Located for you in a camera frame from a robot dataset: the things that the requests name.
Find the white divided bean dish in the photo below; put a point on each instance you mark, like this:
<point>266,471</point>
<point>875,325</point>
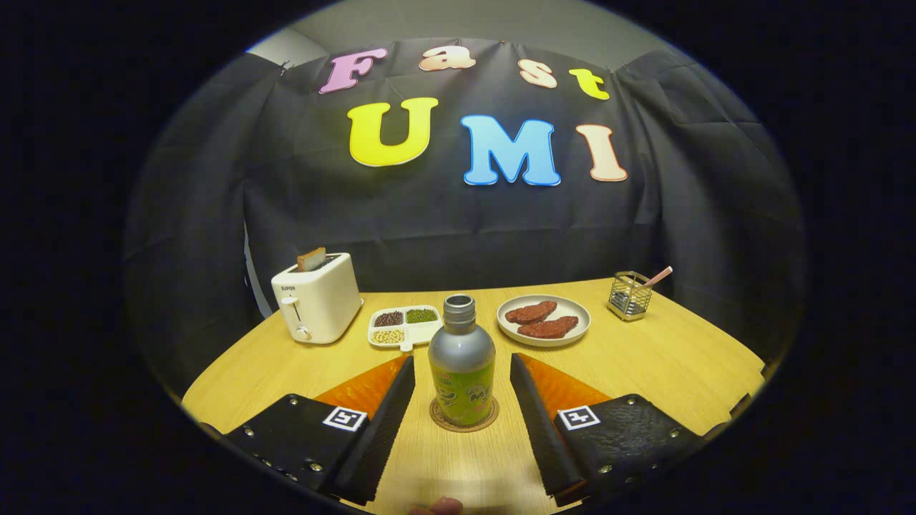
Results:
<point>404,327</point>

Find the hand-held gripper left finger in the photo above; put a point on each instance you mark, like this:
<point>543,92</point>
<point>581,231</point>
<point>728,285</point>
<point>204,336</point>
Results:
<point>386,429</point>

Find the white toaster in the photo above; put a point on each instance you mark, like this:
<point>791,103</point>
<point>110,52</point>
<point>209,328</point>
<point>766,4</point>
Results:
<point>325,300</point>

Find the silver green juice bottle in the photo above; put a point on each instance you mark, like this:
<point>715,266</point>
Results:
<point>461,357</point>

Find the round brown coaster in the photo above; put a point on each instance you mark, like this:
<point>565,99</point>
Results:
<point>465,429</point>

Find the toast slice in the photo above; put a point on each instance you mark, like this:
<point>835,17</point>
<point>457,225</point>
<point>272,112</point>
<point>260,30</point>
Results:
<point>311,259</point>

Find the pink striped straw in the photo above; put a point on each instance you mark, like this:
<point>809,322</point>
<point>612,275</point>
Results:
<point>658,277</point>

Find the white oval plate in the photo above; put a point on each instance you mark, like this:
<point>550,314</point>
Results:
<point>580,315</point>

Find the wooden table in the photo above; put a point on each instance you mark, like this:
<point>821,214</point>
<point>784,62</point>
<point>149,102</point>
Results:
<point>644,365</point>

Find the red meat slice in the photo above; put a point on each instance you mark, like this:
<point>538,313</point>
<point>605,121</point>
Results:
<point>549,327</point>
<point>531,312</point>

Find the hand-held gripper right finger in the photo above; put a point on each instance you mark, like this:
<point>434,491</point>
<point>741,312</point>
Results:
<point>545,429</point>

